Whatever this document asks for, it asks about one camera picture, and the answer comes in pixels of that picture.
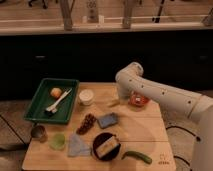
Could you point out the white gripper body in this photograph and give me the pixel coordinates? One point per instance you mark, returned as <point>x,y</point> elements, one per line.
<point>123,93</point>

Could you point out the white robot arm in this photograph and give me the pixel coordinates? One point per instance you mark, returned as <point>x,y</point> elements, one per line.
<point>197,107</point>

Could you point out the white paper cup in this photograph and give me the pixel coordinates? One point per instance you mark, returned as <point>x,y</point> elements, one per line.
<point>86,97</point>

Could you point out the green plastic cup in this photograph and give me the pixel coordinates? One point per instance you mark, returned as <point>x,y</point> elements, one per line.
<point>57,142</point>

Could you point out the metal cup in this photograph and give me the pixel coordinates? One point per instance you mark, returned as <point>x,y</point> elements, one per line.
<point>38,133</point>

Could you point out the orange bowl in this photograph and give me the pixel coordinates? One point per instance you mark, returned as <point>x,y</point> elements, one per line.
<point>138,100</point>

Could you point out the blue sponge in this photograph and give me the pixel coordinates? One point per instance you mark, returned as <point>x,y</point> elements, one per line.
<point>107,120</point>

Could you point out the tan block on plate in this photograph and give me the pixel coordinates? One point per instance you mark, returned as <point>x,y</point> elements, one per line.
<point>107,147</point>

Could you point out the orange fruit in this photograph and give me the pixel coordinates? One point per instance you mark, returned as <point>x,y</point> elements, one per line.
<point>56,92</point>

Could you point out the white brush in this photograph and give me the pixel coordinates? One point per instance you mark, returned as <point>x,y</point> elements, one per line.
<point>52,109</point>

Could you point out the green chili pepper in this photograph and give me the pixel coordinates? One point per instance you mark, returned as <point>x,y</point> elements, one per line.
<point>137,155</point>

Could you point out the light blue cloth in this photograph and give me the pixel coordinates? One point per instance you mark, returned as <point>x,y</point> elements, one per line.
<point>77,147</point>

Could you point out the green plastic tray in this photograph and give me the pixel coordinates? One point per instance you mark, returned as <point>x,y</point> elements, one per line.
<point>42,99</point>

